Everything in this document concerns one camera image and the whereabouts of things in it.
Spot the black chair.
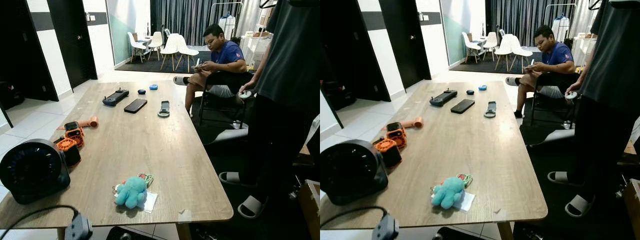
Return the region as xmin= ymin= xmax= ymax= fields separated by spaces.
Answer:
xmin=529 ymin=72 xmax=577 ymax=127
xmin=197 ymin=71 xmax=252 ymax=129

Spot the white card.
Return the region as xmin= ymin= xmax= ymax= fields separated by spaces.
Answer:
xmin=459 ymin=192 xmax=476 ymax=213
xmin=142 ymin=191 xmax=159 ymax=215

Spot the dark floor rug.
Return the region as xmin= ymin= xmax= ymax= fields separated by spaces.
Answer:
xmin=115 ymin=49 xmax=214 ymax=75
xmin=448 ymin=49 xmax=546 ymax=75

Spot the dark grey curtain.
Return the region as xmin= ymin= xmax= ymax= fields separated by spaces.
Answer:
xmin=484 ymin=0 xmax=597 ymax=46
xmin=149 ymin=0 xmax=262 ymax=46

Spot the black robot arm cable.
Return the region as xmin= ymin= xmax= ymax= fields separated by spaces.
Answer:
xmin=0 ymin=203 xmax=79 ymax=240
xmin=320 ymin=205 xmax=389 ymax=231

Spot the white cabinet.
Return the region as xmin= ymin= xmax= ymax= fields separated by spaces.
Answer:
xmin=572 ymin=33 xmax=599 ymax=66
xmin=239 ymin=32 xmax=274 ymax=69

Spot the round black desk fan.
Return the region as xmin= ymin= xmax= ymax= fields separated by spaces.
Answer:
xmin=0 ymin=138 xmax=72 ymax=205
xmin=320 ymin=139 xmax=390 ymax=206

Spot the wooden box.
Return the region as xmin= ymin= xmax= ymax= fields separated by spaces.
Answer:
xmin=299 ymin=178 xmax=321 ymax=240
xmin=622 ymin=177 xmax=640 ymax=240

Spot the seated man in blue shirt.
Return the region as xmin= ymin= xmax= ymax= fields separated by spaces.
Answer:
xmin=173 ymin=23 xmax=254 ymax=114
xmin=504 ymin=24 xmax=581 ymax=120

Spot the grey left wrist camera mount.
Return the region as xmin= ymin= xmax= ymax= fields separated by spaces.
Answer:
xmin=371 ymin=213 xmax=400 ymax=240
xmin=64 ymin=212 xmax=94 ymax=240

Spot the black bag on floor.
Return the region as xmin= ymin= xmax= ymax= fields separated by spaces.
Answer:
xmin=320 ymin=80 xmax=357 ymax=111
xmin=0 ymin=81 xmax=25 ymax=110

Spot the black smartphone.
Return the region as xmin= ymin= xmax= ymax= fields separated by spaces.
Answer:
xmin=450 ymin=98 xmax=476 ymax=115
xmin=123 ymin=98 xmax=149 ymax=115

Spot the black robot foot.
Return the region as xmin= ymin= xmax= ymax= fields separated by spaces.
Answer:
xmin=105 ymin=225 xmax=151 ymax=240
xmin=432 ymin=225 xmax=476 ymax=240

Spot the black handheld game controller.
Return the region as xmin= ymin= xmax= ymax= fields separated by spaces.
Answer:
xmin=102 ymin=88 xmax=130 ymax=107
xmin=429 ymin=88 xmax=459 ymax=108

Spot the grey slipper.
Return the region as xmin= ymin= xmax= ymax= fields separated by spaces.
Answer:
xmin=237 ymin=194 xmax=266 ymax=220
xmin=547 ymin=170 xmax=571 ymax=185
xmin=564 ymin=193 xmax=596 ymax=219
xmin=218 ymin=171 xmax=241 ymax=185

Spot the orange cylindrical handle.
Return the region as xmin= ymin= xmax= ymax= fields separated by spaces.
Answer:
xmin=382 ymin=116 xmax=425 ymax=131
xmin=57 ymin=115 xmax=100 ymax=131

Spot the metal clothes rack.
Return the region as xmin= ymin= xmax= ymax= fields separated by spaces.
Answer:
xmin=543 ymin=2 xmax=576 ymax=32
xmin=208 ymin=1 xmax=245 ymax=32

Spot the standing person in dark clothes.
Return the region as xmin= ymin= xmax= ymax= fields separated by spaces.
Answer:
xmin=547 ymin=0 xmax=640 ymax=219
xmin=218 ymin=0 xmax=321 ymax=220

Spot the wooden table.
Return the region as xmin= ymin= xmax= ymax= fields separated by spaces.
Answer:
xmin=320 ymin=79 xmax=549 ymax=231
xmin=0 ymin=79 xmax=235 ymax=230

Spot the teal octopus plush keychain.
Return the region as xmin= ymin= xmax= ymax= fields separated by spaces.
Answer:
xmin=113 ymin=175 xmax=149 ymax=210
xmin=430 ymin=176 xmax=466 ymax=210

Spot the black door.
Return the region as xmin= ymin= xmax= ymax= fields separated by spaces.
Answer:
xmin=378 ymin=0 xmax=432 ymax=90
xmin=47 ymin=0 xmax=99 ymax=90
xmin=0 ymin=0 xmax=60 ymax=103
xmin=320 ymin=0 xmax=392 ymax=103

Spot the white hanging garment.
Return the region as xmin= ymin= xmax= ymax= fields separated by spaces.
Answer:
xmin=551 ymin=15 xmax=571 ymax=41
xmin=218 ymin=14 xmax=236 ymax=39

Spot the white dining chair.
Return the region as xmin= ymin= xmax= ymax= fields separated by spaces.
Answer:
xmin=482 ymin=31 xmax=499 ymax=61
xmin=493 ymin=33 xmax=516 ymax=71
xmin=147 ymin=31 xmax=165 ymax=61
xmin=507 ymin=34 xmax=534 ymax=73
xmin=172 ymin=33 xmax=200 ymax=73
xmin=159 ymin=33 xmax=181 ymax=71
xmin=126 ymin=31 xmax=148 ymax=65
xmin=460 ymin=31 xmax=484 ymax=65

